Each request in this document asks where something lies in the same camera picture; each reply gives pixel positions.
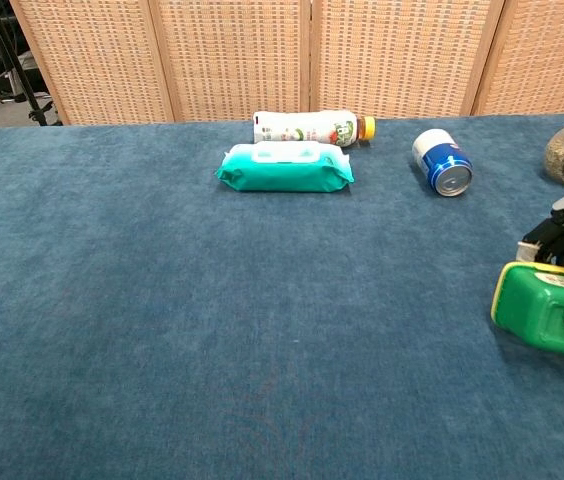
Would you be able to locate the blue velvet tablecloth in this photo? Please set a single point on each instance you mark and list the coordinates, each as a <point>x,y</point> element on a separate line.
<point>212,310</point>

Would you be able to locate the woven wooden folding screen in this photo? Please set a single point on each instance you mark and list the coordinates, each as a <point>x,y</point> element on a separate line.
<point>242,55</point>

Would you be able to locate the white bottle with yellow cap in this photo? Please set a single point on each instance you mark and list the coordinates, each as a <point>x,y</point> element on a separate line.
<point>307,128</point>

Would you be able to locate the green tub with yellow lid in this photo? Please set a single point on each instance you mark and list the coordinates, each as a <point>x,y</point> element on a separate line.
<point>532,310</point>

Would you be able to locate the blue and white drink can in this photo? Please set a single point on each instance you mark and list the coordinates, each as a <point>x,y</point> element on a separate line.
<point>439,157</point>

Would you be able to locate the teal wet wipes pack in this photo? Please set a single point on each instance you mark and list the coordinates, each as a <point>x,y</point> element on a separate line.
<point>282,175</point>

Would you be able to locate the black tripod stand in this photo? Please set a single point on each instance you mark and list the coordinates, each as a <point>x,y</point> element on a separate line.
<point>17,65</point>

